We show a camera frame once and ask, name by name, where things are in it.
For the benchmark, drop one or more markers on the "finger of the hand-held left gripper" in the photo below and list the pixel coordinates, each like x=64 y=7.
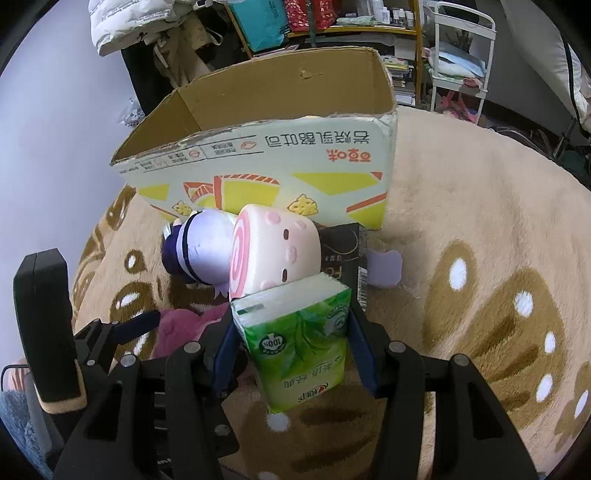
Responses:
x=136 y=325

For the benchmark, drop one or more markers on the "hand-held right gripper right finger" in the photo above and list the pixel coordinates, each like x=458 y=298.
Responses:
x=364 y=355

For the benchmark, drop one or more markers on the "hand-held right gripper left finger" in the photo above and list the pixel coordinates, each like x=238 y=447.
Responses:
x=229 y=355

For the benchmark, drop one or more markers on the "pink plush toy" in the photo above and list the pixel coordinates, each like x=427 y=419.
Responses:
x=182 y=327

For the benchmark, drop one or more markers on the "green tissue pack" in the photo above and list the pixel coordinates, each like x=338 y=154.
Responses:
x=300 y=346

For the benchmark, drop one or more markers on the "clear pouch with purple sponge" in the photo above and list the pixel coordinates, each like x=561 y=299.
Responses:
x=385 y=270

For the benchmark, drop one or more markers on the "purple and white plush doll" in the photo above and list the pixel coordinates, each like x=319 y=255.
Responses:
x=203 y=249

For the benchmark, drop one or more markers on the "black tissue pack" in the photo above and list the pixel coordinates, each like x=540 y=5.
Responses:
x=341 y=249

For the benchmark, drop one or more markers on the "pink swirl cake roll plush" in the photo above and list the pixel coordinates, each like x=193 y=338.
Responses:
x=277 y=249

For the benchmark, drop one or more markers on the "printed cardboard box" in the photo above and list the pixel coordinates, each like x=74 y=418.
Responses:
x=286 y=184

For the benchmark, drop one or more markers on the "person's blue fleece clothing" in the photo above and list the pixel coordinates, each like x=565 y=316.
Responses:
x=18 y=438

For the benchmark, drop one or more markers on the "beige patterned rug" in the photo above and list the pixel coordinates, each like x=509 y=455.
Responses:
x=461 y=207

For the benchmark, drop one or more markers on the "plastic bag with small items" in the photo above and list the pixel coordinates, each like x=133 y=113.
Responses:
x=130 y=111

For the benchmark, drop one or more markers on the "black garment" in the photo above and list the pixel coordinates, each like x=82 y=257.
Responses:
x=141 y=78

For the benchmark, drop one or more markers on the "beige coat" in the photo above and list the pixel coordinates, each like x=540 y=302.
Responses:
x=194 y=55

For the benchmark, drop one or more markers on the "pile of books and papers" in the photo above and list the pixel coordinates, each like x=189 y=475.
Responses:
x=399 y=78

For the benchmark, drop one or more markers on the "white rolling cart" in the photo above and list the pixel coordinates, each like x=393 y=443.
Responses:
x=461 y=69

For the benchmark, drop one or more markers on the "white puffer jacket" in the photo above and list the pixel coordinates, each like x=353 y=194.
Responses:
x=129 y=23

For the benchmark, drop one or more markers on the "wooden shelf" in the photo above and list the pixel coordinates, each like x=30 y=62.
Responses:
x=420 y=55

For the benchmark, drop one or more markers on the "teal paper bag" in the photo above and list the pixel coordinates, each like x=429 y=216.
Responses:
x=261 y=25

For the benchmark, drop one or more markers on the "green cloth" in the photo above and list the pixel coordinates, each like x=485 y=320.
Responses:
x=353 y=20

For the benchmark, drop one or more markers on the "green pole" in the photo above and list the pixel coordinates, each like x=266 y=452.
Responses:
x=314 y=23

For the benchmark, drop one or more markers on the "group of small bottles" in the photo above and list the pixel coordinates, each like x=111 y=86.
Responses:
x=392 y=11

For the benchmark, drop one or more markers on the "red gift bag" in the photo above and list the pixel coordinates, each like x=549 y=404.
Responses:
x=307 y=14

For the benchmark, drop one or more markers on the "white softbox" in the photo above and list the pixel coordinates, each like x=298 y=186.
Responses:
x=545 y=55

